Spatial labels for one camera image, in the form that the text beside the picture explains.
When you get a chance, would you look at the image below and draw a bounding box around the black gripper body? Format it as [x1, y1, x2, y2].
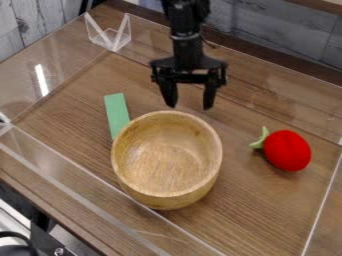
[150, 34, 228, 88]

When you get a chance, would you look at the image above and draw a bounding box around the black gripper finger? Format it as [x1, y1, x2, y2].
[204, 82, 218, 110]
[158, 80, 178, 108]

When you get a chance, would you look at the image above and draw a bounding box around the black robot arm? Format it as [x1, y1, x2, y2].
[150, 0, 228, 110]

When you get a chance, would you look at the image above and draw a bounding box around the green flat stick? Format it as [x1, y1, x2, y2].
[105, 93, 130, 138]

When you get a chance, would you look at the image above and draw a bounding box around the brown wooden bowl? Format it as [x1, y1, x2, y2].
[111, 111, 224, 210]

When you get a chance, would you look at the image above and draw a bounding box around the red toy strawberry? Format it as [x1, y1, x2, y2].
[249, 126, 313, 172]

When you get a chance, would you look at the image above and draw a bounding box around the black metal stand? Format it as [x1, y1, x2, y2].
[30, 212, 77, 256]

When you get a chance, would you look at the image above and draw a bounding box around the clear acrylic corner bracket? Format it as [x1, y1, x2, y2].
[85, 13, 133, 52]

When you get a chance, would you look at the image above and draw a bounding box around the black cable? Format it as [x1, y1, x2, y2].
[0, 231, 39, 256]

